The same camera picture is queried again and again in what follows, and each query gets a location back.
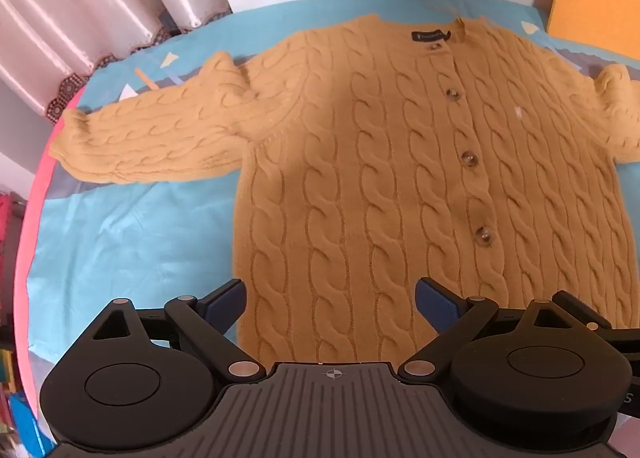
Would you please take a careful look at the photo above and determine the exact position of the blue printed bed sheet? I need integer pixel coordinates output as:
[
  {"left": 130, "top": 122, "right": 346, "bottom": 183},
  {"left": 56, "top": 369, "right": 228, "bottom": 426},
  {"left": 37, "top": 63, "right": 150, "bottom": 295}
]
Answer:
[{"left": 20, "top": 1, "right": 640, "bottom": 458}]

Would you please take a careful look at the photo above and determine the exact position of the beige hang tag string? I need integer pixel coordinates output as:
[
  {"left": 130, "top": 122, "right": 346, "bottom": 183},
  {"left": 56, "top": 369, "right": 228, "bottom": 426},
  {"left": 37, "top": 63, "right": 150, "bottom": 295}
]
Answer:
[{"left": 419, "top": 1, "right": 483, "bottom": 42}]

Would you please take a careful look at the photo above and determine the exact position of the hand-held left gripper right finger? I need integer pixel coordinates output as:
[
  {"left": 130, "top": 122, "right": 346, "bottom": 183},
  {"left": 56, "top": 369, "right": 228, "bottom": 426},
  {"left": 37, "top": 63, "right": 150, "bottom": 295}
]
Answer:
[{"left": 398, "top": 277, "right": 577, "bottom": 383}]

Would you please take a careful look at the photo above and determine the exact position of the white satin curtain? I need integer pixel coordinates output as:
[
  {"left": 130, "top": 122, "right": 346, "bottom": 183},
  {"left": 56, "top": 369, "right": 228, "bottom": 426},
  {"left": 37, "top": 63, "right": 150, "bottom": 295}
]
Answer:
[{"left": 0, "top": 0, "right": 236, "bottom": 126}]

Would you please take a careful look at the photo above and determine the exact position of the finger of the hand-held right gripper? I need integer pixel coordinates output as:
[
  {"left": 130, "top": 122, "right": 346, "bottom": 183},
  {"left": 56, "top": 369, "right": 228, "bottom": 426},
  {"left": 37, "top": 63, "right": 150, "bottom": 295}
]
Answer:
[{"left": 552, "top": 290, "right": 640, "bottom": 355}]

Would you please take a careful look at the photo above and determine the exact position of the pink blanket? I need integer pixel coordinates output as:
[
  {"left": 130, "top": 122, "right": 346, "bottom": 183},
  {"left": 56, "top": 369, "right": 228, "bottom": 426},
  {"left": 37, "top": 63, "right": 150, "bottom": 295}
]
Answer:
[{"left": 12, "top": 103, "right": 73, "bottom": 389}]

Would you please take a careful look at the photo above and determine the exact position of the mustard cable-knit cardigan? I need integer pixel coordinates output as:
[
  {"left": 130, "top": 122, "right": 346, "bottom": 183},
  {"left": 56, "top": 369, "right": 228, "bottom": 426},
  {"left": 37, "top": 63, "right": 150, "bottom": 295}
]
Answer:
[{"left": 48, "top": 13, "right": 640, "bottom": 364}]

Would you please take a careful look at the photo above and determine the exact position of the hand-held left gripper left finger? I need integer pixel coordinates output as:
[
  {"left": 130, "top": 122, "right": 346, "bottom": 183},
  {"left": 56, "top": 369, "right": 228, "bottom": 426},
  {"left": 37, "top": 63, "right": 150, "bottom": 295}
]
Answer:
[{"left": 91, "top": 279, "right": 269, "bottom": 384}]

